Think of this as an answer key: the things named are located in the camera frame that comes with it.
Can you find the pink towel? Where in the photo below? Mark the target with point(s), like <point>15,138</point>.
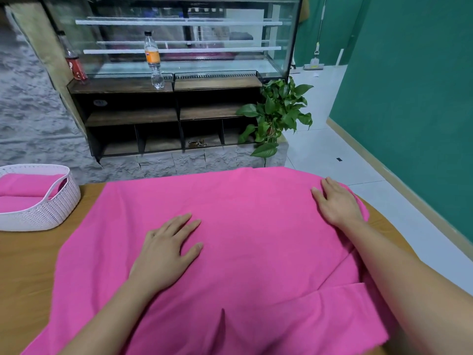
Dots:
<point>26,185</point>
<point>18,204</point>
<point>251,255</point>

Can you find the white mop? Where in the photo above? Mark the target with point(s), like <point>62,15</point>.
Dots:
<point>313,65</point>

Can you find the person's right forearm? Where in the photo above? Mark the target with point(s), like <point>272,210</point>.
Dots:
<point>414,284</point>

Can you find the white woven plastic basket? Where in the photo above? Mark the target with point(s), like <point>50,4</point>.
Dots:
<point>52,214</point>

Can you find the green potted plant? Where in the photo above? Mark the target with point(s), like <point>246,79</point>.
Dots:
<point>273,114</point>

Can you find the red label cola bottle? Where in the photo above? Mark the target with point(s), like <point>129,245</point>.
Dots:
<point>74,64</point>

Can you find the person's right hand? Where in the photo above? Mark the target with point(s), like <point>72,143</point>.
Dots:
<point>340,207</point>

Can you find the person's left hand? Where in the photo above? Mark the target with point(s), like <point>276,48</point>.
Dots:
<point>162,255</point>

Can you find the clear bottle with orange label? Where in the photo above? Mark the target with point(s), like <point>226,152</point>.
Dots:
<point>154,59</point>

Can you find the person's left forearm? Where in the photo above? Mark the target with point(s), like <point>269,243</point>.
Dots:
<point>114,321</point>

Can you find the dark wooden shelf cabinet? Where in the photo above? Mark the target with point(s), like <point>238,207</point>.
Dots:
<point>133,114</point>

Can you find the glass display case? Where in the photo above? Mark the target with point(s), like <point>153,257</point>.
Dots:
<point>207,33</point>

